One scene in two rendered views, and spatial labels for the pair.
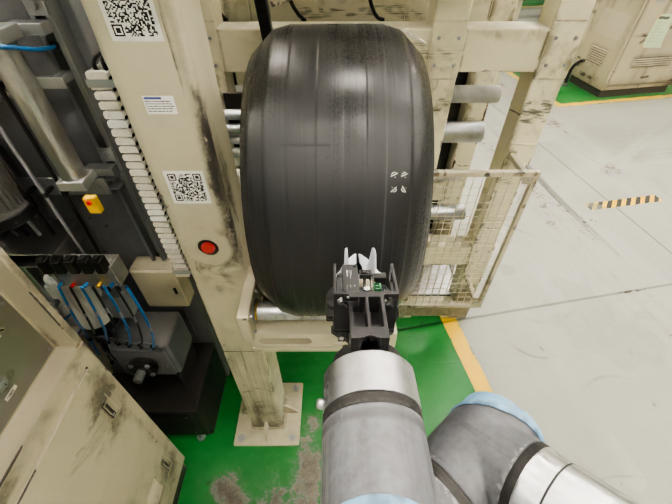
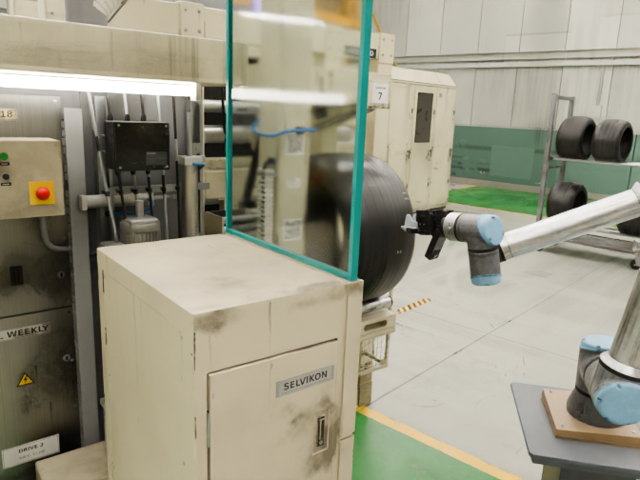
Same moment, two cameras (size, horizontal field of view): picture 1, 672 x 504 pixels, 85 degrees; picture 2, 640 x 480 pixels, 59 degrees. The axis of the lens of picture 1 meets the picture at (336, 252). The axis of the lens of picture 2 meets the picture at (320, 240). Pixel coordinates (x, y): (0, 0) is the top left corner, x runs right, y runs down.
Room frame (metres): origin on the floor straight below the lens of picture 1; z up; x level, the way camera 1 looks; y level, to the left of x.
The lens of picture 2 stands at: (-0.94, 1.37, 1.62)
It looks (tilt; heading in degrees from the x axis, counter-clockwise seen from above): 13 degrees down; 322
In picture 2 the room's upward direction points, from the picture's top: 2 degrees clockwise
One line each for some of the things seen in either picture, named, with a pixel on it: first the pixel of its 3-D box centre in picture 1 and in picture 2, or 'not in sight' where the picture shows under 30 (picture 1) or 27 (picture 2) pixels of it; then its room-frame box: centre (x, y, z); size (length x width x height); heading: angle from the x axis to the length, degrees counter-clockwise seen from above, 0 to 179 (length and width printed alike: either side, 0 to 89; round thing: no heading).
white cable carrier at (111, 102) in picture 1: (155, 190); not in sight; (0.63, 0.37, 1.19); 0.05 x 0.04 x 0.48; 0
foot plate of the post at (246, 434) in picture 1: (270, 411); not in sight; (0.66, 0.29, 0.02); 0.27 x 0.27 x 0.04; 0
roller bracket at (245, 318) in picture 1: (258, 268); not in sight; (0.68, 0.21, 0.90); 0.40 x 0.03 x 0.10; 0
